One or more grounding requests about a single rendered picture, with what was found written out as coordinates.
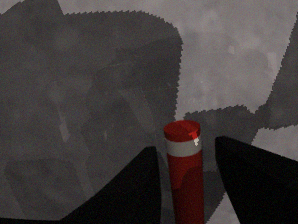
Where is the dark red peg with grey band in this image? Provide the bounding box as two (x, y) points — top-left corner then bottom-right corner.
(164, 120), (205, 224)

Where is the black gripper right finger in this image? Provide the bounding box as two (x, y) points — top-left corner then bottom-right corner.
(216, 136), (298, 224)

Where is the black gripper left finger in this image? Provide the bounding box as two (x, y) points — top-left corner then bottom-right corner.
(0, 147), (161, 224)

